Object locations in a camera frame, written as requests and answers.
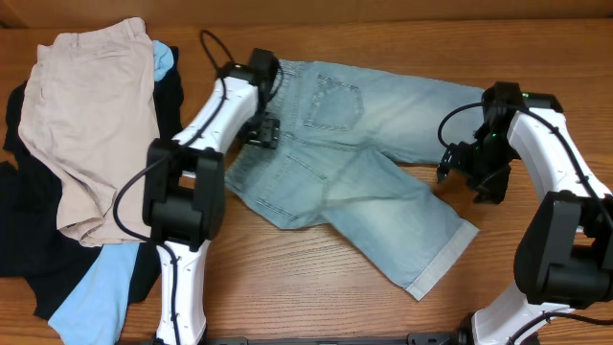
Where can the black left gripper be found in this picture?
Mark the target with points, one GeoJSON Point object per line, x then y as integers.
{"type": "Point", "coordinates": [263, 132]}

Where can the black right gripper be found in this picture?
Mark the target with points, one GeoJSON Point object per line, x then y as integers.
{"type": "Point", "coordinates": [458, 159]}

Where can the light blue denim shorts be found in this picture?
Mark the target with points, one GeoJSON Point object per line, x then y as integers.
{"type": "Point", "coordinates": [345, 134]}

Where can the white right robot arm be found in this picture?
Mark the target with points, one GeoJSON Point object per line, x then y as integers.
{"type": "Point", "coordinates": [563, 264]}

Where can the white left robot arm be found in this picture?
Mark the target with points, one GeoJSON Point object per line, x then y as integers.
{"type": "Point", "coordinates": [184, 201]}

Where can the beige khaki shorts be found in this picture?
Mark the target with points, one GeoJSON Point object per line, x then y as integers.
{"type": "Point", "coordinates": [88, 115]}

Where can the light blue shirt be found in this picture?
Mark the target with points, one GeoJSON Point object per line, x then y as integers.
{"type": "Point", "coordinates": [94, 312]}

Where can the black garment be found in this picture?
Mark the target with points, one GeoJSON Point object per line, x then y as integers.
{"type": "Point", "coordinates": [31, 246]}

